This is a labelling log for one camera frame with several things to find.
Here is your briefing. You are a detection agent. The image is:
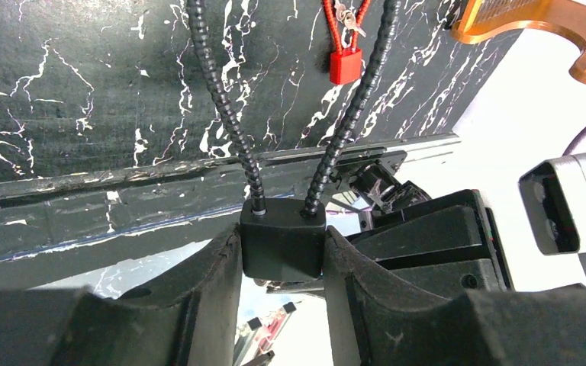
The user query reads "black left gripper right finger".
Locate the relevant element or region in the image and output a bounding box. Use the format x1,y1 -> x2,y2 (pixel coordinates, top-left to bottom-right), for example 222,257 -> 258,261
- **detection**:
324,228 -> 586,365

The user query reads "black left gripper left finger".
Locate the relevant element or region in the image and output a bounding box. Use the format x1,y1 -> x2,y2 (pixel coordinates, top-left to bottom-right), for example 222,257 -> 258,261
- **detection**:
0,225 -> 242,365

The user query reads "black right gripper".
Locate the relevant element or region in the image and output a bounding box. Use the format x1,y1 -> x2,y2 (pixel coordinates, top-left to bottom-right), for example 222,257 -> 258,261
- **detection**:
347,190 -> 513,296

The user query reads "black cable padlock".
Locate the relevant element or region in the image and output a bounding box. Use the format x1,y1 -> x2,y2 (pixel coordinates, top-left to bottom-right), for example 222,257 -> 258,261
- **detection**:
186,1 -> 402,281

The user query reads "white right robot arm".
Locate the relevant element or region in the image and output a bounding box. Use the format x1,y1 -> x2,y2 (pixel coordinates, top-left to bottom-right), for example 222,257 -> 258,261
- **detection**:
347,162 -> 513,297

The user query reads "orange wooden shelf rack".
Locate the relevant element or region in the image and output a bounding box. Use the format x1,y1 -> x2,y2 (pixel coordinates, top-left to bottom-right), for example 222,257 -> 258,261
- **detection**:
451,0 -> 586,85

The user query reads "red cable padlock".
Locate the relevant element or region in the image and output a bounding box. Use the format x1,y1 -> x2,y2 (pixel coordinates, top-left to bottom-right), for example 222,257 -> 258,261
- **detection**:
322,0 -> 371,85

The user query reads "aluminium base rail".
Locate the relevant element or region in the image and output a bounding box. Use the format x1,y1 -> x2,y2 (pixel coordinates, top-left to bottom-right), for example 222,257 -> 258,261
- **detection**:
0,132 -> 462,264

